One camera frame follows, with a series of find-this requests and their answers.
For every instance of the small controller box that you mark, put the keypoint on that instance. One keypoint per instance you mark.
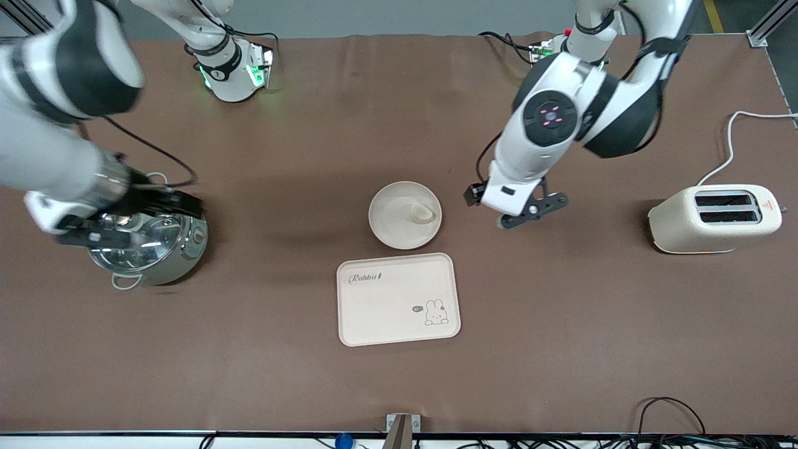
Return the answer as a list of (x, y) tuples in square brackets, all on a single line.
[(542, 53)]

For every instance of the blue round cap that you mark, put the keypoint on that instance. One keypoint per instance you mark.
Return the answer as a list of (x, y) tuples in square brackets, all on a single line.
[(343, 441)]

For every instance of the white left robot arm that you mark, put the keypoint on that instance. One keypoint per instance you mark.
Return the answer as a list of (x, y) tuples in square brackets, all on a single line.
[(542, 146)]

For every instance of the cream round plate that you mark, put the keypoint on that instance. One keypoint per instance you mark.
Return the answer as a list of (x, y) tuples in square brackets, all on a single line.
[(389, 218)]

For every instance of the glass pot lid with knob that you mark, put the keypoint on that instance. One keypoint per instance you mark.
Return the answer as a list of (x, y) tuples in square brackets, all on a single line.
[(143, 249)]

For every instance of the brown table cover mat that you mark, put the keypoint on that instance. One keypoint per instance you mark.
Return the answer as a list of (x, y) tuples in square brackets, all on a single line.
[(280, 187)]

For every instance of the cream two-slot toaster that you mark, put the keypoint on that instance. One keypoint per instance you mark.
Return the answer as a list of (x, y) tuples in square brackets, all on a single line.
[(686, 221)]

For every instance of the white steamed bun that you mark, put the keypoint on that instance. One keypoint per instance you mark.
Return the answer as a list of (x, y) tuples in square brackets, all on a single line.
[(423, 213)]

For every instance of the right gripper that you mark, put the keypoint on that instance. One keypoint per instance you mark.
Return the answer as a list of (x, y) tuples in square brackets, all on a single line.
[(144, 199)]

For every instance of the aluminium frame profile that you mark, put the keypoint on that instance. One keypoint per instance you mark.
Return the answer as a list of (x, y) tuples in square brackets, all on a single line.
[(22, 15), (770, 22)]

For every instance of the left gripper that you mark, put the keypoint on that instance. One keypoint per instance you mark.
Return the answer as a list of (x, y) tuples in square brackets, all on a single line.
[(473, 194)]

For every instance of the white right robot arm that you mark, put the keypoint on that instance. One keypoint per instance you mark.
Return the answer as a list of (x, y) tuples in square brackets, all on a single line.
[(37, 156)]

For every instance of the cream rabbit print tray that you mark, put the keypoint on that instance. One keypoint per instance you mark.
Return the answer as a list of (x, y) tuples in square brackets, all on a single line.
[(386, 305)]

